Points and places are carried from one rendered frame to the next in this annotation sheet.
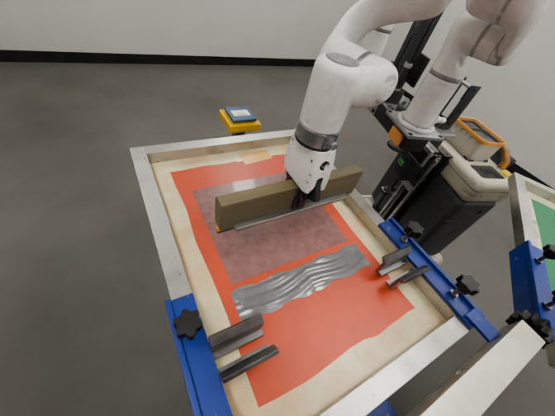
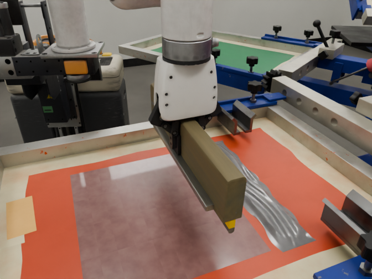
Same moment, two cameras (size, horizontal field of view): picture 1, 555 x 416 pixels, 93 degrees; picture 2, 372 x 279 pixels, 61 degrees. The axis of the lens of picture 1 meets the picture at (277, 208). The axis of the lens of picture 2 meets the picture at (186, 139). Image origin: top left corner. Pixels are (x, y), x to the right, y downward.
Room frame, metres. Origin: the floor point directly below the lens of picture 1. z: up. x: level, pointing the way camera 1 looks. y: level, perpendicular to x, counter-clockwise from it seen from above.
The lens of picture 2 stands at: (0.27, 0.43, 1.39)
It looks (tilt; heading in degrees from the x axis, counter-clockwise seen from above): 31 degrees down; 289
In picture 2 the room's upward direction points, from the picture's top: straight up
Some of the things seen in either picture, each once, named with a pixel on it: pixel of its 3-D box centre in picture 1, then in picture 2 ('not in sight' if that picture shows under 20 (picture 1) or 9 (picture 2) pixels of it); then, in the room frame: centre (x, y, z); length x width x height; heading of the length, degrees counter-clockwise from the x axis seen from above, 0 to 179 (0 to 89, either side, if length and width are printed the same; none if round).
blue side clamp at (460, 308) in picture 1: (419, 271); (228, 114); (0.42, -0.39, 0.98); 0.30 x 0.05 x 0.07; 40
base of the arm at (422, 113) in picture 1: (432, 101); (70, 19); (0.90, -0.37, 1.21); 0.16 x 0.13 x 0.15; 113
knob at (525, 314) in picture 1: (526, 331); (274, 82); (0.31, -0.59, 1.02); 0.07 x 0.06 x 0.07; 40
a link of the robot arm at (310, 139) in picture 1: (320, 132); (190, 45); (0.42, -0.03, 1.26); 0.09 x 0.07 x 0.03; 40
